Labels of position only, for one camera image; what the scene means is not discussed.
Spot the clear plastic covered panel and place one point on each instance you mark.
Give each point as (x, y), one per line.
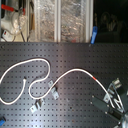
(63, 20)

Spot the blue object bottom left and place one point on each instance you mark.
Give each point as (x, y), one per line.
(2, 120)

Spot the grey cable clip left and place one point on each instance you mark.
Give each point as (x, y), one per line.
(37, 105)

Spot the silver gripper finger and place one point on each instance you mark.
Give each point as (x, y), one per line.
(112, 90)

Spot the blue clamp at board edge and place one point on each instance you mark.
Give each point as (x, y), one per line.
(94, 34)

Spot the red handled tool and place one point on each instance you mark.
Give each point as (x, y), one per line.
(8, 8)

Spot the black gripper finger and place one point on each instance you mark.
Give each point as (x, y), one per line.
(106, 108)

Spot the black perforated board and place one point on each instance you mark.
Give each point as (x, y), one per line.
(66, 76)

